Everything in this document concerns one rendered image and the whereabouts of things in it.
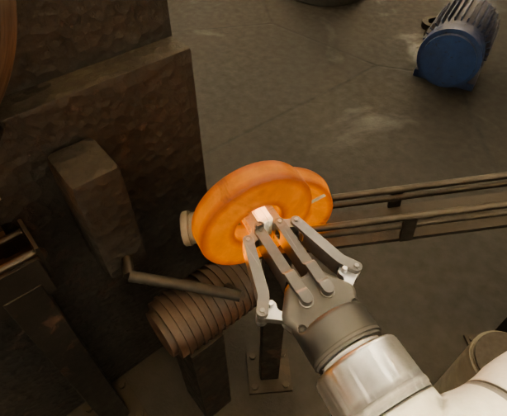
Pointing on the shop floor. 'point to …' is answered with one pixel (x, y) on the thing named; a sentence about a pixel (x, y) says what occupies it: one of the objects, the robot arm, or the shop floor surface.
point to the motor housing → (201, 331)
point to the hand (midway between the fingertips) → (253, 208)
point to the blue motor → (457, 44)
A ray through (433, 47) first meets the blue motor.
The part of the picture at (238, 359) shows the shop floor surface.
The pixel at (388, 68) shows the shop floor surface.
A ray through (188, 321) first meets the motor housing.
